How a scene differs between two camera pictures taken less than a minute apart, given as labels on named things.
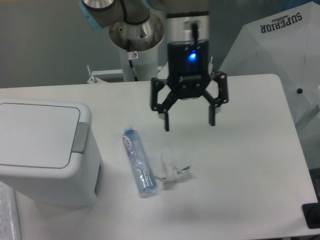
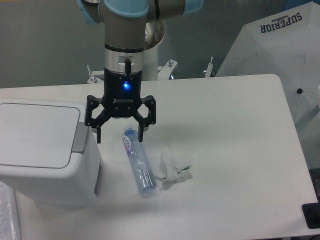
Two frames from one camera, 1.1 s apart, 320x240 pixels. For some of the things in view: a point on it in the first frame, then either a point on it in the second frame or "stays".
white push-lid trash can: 49,150 stays
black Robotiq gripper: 188,73 → 122,96
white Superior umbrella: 287,44 stays
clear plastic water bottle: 146,184 stays
